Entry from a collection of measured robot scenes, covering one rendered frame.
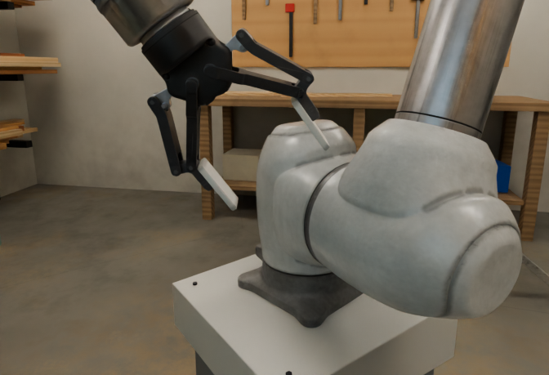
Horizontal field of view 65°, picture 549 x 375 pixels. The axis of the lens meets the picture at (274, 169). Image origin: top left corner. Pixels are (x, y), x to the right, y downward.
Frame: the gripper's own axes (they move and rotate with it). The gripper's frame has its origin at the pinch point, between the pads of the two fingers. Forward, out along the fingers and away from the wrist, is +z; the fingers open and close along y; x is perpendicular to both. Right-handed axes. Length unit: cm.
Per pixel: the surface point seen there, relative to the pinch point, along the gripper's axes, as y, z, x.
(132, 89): 125, -24, -310
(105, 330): 118, 48, -90
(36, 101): 208, -65, -325
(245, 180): 76, 74, -236
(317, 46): -19, 33, -283
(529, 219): -67, 178, -182
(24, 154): 243, -36, -311
